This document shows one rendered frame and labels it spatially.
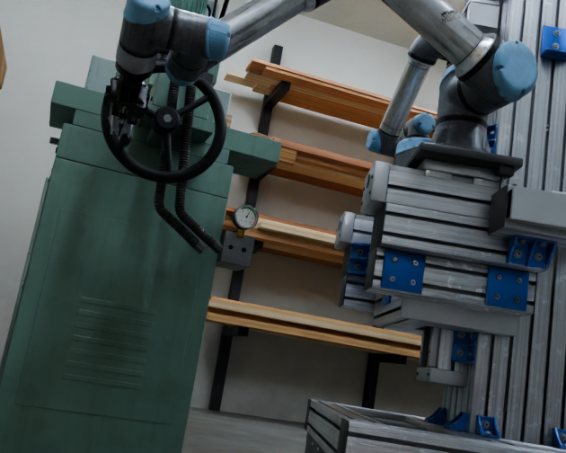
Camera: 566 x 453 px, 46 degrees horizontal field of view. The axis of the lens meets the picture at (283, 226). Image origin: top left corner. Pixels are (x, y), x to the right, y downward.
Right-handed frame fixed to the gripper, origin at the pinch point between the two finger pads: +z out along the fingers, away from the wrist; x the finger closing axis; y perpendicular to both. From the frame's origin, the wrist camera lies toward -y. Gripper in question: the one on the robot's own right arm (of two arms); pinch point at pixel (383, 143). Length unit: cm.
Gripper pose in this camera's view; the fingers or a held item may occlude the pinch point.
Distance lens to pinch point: 272.2
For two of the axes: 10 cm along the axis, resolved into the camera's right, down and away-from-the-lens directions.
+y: -0.3, 9.8, -1.7
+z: -2.9, 1.6, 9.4
